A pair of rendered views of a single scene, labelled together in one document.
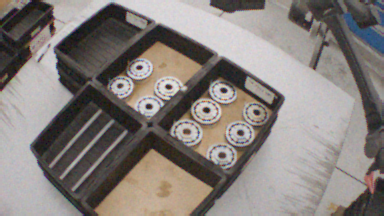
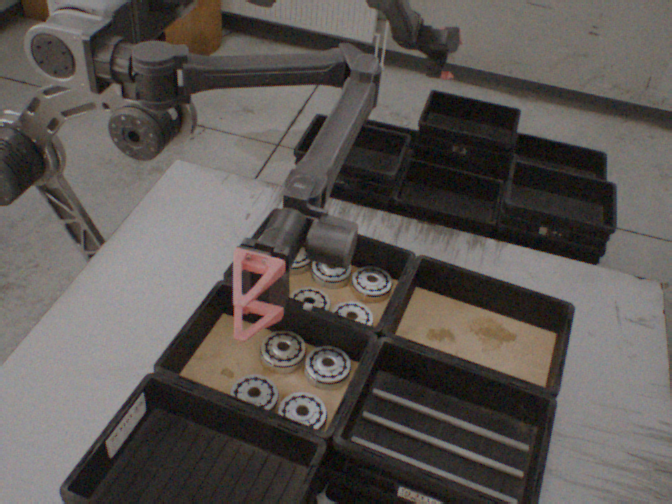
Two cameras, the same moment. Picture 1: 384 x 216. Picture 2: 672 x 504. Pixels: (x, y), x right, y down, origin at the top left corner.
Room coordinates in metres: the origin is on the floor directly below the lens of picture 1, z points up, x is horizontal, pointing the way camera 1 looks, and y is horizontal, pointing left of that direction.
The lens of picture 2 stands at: (1.06, 1.12, 2.11)
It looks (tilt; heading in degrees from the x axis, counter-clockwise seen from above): 42 degrees down; 259
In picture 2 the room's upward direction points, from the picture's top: 7 degrees clockwise
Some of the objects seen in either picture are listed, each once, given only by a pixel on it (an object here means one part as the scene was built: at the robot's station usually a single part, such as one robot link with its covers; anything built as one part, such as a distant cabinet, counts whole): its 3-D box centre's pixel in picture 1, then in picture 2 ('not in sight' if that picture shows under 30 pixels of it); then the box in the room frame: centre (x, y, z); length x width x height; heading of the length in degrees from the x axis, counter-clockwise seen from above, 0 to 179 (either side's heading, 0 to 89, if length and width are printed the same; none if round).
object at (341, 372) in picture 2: (149, 107); (328, 364); (0.85, 0.14, 0.86); 0.10 x 0.10 x 0.01
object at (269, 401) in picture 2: (139, 68); (254, 394); (1.02, 0.22, 0.86); 0.10 x 0.10 x 0.01
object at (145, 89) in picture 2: not in sight; (150, 77); (1.20, -0.08, 1.44); 0.10 x 0.09 x 0.05; 157
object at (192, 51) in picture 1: (152, 76); (268, 369); (0.98, 0.16, 0.87); 0.40 x 0.30 x 0.11; 152
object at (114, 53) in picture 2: not in sight; (117, 60); (1.27, -0.13, 1.45); 0.09 x 0.08 x 0.12; 67
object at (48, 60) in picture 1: (62, 44); not in sight; (1.26, 0.72, 0.70); 0.33 x 0.23 x 0.01; 157
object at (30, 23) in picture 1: (29, 39); not in sight; (1.62, 1.25, 0.37); 0.40 x 0.30 x 0.45; 157
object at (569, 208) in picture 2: not in sight; (544, 238); (-0.15, -0.82, 0.37); 0.40 x 0.30 x 0.45; 157
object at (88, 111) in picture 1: (84, 146); (443, 435); (0.63, 0.35, 0.87); 0.40 x 0.30 x 0.11; 152
